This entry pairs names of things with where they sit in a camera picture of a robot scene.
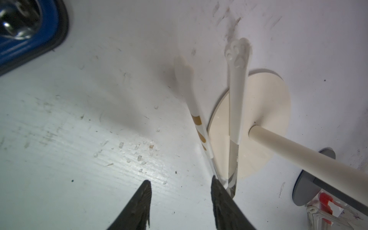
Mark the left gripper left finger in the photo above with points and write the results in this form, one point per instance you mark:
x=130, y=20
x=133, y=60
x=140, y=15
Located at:
x=135, y=215

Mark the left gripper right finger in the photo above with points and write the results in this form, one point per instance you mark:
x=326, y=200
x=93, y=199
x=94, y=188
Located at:
x=227, y=214

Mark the dark grey utensil rack stand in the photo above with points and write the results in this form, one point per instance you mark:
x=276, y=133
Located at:
x=308, y=186

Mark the cream utensil rack stand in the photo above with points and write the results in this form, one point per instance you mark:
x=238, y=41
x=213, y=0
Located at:
x=265, y=122

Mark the white cat paw tongs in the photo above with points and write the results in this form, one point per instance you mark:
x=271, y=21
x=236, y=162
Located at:
x=238, y=55

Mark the white tipped tongs at right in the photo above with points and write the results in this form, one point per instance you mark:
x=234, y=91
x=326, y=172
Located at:
x=347, y=220

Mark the blue stapler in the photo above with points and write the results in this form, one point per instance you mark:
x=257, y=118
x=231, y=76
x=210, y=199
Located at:
x=30, y=29

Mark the red handled tongs at right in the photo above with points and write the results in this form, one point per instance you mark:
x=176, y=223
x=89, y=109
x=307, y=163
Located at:
x=329, y=205

